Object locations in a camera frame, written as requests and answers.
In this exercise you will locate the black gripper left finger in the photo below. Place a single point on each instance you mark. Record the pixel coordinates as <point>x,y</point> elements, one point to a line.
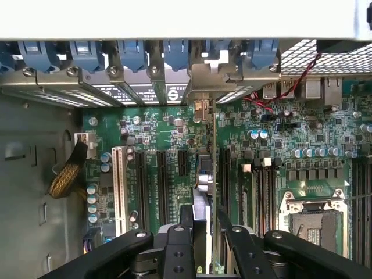
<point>178,255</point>

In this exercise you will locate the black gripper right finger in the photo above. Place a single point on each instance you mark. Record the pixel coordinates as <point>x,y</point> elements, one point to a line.
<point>247,255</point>

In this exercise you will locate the black ram slot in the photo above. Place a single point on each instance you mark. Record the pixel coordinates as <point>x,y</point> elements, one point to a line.
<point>264,197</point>
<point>245,197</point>
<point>361,209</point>

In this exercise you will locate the long black expansion slot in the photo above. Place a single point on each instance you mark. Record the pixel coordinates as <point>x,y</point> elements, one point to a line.
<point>142,189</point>
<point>224,180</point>
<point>162,186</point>

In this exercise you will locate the silver cpu socket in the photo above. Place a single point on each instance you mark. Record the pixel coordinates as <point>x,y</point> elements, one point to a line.
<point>314,221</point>

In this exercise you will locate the white expansion slot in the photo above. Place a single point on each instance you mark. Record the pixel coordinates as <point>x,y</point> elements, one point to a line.
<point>119,189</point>

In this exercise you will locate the short black expansion slot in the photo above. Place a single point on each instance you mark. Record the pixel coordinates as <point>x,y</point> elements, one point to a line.
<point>182,162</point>

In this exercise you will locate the thin metal locking lever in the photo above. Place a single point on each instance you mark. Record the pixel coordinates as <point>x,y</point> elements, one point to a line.
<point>359,198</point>

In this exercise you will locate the green motherboard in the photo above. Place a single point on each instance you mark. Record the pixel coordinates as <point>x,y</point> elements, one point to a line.
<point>174,128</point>

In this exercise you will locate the white power connector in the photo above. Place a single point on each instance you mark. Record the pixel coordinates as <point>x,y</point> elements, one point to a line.
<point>90,142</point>

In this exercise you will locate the silver usb port block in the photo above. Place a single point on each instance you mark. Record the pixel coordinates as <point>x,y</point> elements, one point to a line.
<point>277,88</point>

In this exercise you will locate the grey metal pc case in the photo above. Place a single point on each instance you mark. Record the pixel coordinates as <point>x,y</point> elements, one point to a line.
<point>29,174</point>

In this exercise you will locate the silver perforated slot cover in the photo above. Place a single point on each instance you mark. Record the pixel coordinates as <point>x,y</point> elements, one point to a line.
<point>64,97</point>
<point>128,87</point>
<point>158,84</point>
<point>98,93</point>

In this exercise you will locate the silver rear port block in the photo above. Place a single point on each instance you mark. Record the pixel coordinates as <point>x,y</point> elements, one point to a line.
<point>312,88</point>

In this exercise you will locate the silver network port block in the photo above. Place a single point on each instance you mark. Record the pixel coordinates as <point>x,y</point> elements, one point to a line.
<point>332,91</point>

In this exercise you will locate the blue slot retention clip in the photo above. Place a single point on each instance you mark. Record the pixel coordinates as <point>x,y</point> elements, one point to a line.
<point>175,55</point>
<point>87,55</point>
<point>37,55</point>
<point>132,55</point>
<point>5,62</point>
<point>264,53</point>

